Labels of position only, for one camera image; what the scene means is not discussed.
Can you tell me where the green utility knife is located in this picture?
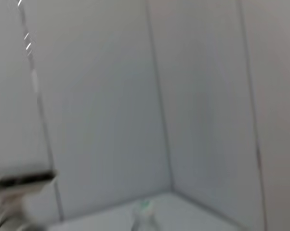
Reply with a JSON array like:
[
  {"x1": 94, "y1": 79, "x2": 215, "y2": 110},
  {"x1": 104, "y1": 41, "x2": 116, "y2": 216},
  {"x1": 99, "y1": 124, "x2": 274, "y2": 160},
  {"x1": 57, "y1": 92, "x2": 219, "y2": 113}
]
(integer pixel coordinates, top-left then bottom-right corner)
[{"x1": 132, "y1": 198, "x2": 160, "y2": 231}]

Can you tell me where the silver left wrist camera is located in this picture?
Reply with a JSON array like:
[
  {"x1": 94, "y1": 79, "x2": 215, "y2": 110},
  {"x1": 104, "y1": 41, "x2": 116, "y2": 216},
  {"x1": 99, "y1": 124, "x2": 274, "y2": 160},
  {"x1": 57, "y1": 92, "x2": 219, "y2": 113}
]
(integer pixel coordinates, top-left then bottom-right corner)
[{"x1": 0, "y1": 167, "x2": 59, "y2": 196}]

